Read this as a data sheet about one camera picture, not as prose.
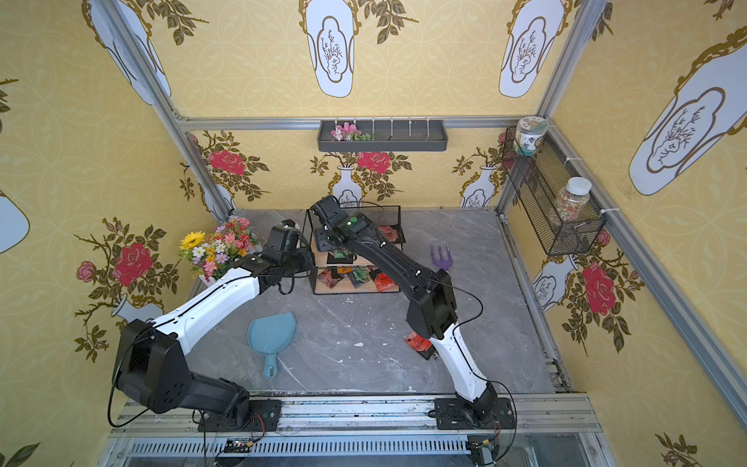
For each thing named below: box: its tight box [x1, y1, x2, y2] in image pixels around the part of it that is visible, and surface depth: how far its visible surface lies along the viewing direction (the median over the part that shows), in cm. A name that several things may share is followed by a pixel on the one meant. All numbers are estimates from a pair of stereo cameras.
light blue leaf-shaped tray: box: [247, 312, 297, 379], surface depth 90 cm
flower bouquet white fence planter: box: [178, 215, 259, 288], surface depth 90 cm
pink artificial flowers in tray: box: [329, 121, 372, 142], surface depth 89 cm
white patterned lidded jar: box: [514, 115, 549, 156], surface depth 87 cm
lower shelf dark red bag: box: [318, 268, 339, 289], surface depth 100 cm
